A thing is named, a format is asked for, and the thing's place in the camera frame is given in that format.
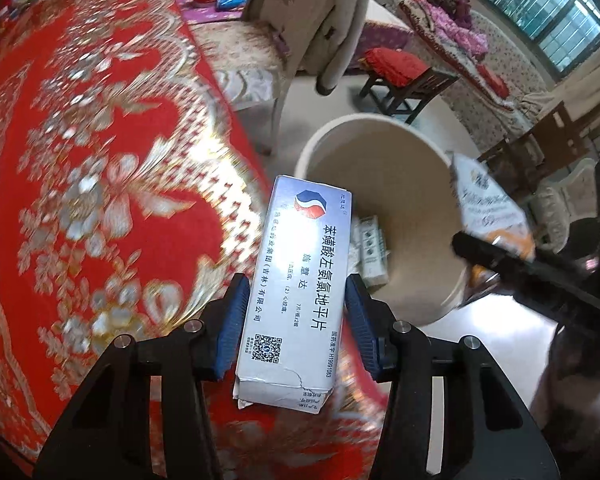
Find red cushion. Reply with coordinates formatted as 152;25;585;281
364;47;428;88

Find beige round bin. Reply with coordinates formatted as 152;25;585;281
294;114;473;328

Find pink clothes pile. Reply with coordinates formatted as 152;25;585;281
420;0;491;56

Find chair with floral seat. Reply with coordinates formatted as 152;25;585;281
190;20;291;156

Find white box with red-blue logo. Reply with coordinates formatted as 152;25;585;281
234;175;353;415

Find light wooden chair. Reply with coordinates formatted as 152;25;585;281
477;100;588;186

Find sofa with floral cover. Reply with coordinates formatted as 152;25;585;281
397;0;546;141

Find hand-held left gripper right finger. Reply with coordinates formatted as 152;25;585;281
344;273;556;480

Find beige curtain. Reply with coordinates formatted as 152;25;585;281
510;45;600;141

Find person's right forearm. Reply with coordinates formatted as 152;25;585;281
545;317;600;461

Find red gold floral tablecloth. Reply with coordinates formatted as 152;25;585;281
0;0;386;480

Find beige fleece coat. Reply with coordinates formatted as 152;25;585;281
247;0;381;96

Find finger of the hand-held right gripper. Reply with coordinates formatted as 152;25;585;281
451;231;572;297

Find purple floral cloth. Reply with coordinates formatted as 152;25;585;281
172;0;261;26

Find red pillow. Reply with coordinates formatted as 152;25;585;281
475;62;511;98

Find white floral armchair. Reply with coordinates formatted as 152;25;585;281
532;157;600;241

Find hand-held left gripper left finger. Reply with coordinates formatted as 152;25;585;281
32;272;252;480

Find window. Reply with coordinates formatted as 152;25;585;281
472;0;600;78

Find green white carton box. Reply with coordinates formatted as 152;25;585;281
352;215;392;288

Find dark wooden stool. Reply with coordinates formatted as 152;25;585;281
359;67;461;126

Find white orange medicine box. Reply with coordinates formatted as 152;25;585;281
447;152;537;286

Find low table with purple cloth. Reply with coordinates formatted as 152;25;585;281
347;0;416;76

